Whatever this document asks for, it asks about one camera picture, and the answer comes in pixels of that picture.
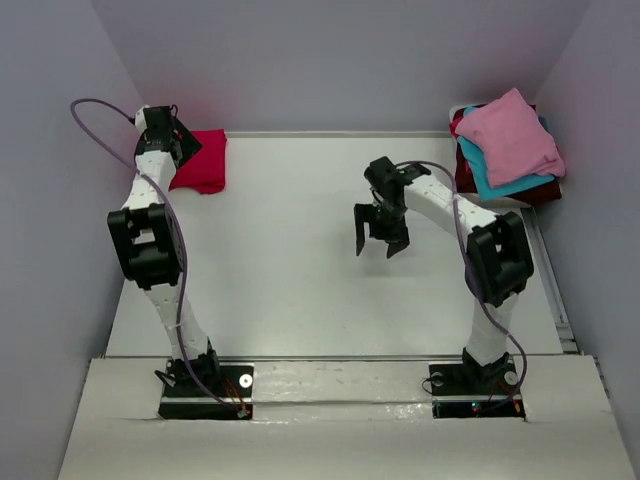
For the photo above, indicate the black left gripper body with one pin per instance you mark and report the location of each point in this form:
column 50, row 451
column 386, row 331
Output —
column 188, row 144

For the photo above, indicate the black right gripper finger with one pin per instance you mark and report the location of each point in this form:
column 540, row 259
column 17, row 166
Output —
column 397, row 241
column 362, row 214

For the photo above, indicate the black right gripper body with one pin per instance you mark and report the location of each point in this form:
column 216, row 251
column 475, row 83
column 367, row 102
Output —
column 387, row 221

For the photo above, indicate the red t shirt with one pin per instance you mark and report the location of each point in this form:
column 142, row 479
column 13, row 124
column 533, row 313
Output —
column 205, row 172
column 456, row 116

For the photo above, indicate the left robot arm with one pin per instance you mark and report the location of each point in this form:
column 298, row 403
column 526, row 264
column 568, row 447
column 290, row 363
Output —
column 151, row 250

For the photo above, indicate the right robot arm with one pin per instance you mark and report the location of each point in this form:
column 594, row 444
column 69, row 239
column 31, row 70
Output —
column 494, row 248

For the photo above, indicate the dark maroon folded t shirt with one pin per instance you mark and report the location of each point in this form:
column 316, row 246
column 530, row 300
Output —
column 530, row 192

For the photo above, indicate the teal folded t shirt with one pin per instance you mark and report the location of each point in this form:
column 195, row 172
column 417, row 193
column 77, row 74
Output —
column 480, row 175

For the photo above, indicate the red folded t shirt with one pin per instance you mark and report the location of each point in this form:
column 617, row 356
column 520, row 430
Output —
column 456, row 116

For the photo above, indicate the pink folded t shirt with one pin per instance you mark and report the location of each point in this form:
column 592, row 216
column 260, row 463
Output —
column 514, row 142

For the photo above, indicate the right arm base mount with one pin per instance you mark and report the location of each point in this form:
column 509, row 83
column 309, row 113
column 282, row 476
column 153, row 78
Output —
column 454, row 397

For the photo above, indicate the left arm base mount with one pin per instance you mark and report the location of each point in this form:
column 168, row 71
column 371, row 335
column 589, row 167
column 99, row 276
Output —
column 184, row 400

